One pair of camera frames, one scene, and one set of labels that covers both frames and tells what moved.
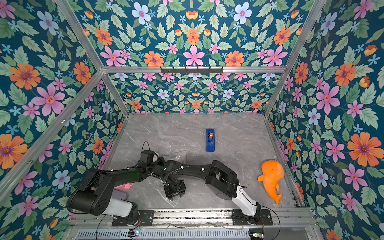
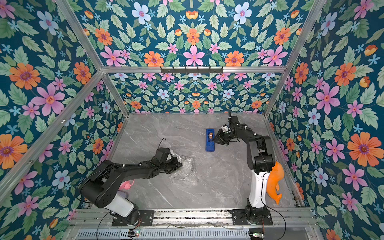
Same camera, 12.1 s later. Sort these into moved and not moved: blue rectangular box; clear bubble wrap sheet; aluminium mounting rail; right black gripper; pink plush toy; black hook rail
Moved: right black gripper; clear bubble wrap sheet
Not moved: blue rectangular box; black hook rail; aluminium mounting rail; pink plush toy
